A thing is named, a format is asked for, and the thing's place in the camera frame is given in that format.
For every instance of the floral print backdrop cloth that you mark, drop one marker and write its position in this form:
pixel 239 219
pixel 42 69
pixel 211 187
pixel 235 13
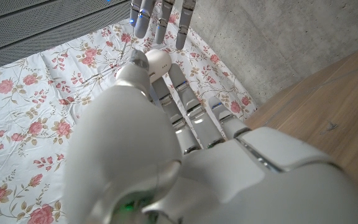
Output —
pixel 26 109

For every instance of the white AirPods case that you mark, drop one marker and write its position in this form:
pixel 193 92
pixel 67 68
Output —
pixel 158 63

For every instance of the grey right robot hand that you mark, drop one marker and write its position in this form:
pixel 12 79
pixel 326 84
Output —
pixel 163 18

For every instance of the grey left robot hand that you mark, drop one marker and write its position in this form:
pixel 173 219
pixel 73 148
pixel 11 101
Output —
pixel 228 180

